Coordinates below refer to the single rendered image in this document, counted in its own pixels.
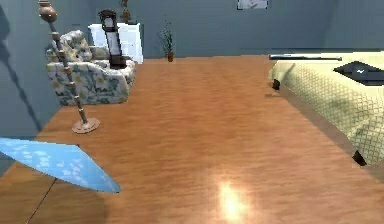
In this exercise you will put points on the blue cloud-print panel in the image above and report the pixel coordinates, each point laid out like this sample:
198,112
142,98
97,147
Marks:
63,163

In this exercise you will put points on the floral armchair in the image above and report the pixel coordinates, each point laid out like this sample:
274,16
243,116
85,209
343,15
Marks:
96,81

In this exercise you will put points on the brown statue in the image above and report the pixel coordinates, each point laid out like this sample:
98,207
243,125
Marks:
126,13

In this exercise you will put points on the black laptop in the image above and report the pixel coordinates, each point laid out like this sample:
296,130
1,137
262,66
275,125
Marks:
361,72

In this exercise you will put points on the framed wall picture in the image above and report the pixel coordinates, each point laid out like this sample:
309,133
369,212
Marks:
252,4

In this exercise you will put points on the bed with yellow quilt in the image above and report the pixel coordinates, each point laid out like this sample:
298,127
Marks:
336,96

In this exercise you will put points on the dark grandfather clock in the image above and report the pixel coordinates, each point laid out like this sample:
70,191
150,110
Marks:
113,43

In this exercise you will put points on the black baseball bat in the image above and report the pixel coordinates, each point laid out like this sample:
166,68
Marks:
305,57

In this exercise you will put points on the white chest of drawers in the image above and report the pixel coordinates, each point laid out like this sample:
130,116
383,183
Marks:
131,41

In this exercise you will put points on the brown floor lamp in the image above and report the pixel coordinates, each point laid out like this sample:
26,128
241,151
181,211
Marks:
68,77

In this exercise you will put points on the potted house plant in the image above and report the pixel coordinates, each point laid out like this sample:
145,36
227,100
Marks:
167,41

